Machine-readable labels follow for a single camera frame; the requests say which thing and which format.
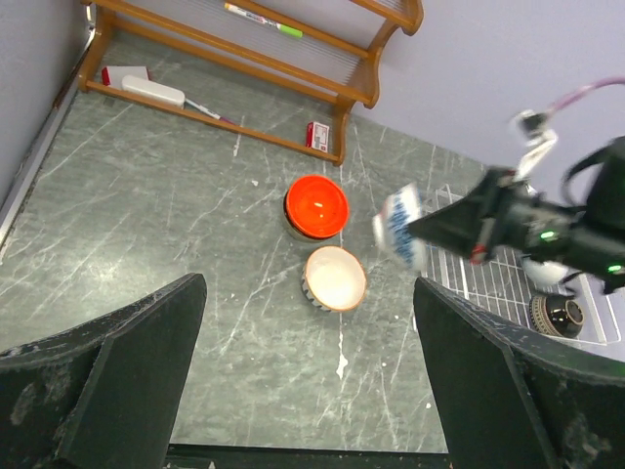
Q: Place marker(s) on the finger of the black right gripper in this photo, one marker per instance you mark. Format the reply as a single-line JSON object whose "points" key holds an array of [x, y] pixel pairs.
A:
{"points": [[455, 227]]}

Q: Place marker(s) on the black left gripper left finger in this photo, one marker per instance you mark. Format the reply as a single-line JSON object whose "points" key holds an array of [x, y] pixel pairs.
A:
{"points": [[105, 393]]}

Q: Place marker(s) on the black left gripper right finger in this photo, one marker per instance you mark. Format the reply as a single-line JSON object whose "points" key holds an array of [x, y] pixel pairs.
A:
{"points": [[509, 397]]}

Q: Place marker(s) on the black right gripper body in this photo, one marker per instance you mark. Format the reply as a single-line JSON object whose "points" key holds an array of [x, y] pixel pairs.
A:
{"points": [[539, 228]]}

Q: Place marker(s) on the blue patterned white bowl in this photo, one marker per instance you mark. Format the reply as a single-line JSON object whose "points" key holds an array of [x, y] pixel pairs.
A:
{"points": [[391, 233]]}

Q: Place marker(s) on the brown bowl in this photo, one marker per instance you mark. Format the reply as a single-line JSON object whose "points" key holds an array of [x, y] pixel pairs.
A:
{"points": [[556, 315]]}

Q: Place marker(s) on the blue striped white bowl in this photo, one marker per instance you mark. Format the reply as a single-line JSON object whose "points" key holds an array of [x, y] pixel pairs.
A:
{"points": [[333, 280]]}

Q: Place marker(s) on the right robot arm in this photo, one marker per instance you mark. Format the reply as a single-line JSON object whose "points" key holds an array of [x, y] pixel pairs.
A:
{"points": [[594, 185]]}

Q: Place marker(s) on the wooden shelf rack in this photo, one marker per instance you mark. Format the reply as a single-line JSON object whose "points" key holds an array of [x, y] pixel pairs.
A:
{"points": [[337, 60]]}

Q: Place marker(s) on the orange bowl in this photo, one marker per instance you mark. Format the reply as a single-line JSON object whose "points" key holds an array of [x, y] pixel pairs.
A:
{"points": [[315, 208]]}

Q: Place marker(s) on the red white small box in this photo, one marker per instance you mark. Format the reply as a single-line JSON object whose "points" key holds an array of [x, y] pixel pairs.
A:
{"points": [[318, 136]]}

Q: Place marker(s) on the green white pen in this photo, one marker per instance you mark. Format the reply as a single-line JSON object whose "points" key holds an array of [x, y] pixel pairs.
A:
{"points": [[285, 29]]}

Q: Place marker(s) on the red white marker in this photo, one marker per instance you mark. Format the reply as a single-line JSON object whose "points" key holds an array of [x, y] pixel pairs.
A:
{"points": [[206, 111]]}

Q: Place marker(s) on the white flat box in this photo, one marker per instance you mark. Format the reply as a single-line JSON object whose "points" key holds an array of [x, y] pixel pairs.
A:
{"points": [[136, 80]]}

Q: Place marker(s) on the white wire dish rack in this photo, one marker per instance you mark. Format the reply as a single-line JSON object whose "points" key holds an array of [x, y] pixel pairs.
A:
{"points": [[503, 288]]}

